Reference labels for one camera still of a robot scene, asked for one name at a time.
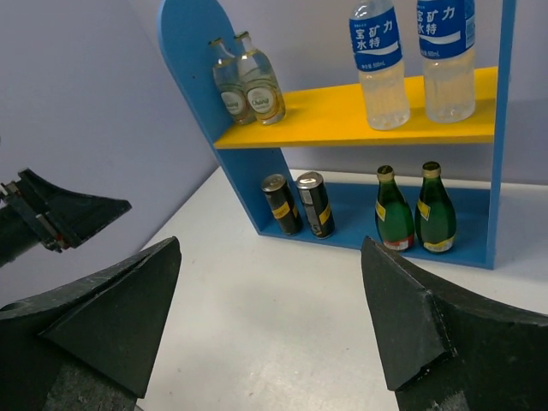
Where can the black gold can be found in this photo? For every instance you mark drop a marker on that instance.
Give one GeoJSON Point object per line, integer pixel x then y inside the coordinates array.
{"type": "Point", "coordinates": [314, 198]}
{"type": "Point", "coordinates": [282, 203]}

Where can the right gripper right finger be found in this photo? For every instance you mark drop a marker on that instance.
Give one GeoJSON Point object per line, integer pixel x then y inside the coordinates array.
{"type": "Point", "coordinates": [443, 347]}

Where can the right yellow soda water bottle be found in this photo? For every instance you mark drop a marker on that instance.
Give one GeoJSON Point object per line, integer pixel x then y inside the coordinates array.
{"type": "Point", "coordinates": [260, 84]}

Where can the yellow soda water bottle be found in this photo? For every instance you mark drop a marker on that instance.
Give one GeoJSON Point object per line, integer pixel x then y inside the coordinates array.
{"type": "Point", "coordinates": [260, 84]}
{"type": "Point", "coordinates": [228, 83]}

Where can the blue shelf with yellow board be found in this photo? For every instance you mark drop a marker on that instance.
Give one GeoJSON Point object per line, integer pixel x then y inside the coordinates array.
{"type": "Point", "coordinates": [334, 116]}

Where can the black gold can front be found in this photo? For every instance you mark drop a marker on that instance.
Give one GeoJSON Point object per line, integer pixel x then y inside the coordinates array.
{"type": "Point", "coordinates": [282, 203]}

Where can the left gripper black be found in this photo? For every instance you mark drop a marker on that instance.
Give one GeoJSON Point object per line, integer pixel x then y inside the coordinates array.
{"type": "Point", "coordinates": [35, 210]}

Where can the Pocari water bottle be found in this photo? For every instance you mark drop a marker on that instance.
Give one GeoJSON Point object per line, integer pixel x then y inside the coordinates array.
{"type": "Point", "coordinates": [446, 31]}
{"type": "Point", "coordinates": [378, 57]}

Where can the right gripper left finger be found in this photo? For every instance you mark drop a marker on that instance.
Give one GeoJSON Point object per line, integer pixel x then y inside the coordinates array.
{"type": "Point", "coordinates": [90, 344]}

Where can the left yellow soda water bottle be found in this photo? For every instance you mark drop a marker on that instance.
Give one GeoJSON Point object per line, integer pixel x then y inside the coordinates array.
{"type": "Point", "coordinates": [228, 83]}

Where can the green glass bottle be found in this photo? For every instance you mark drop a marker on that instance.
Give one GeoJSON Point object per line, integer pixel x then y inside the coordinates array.
{"type": "Point", "coordinates": [435, 215]}
{"type": "Point", "coordinates": [393, 217]}

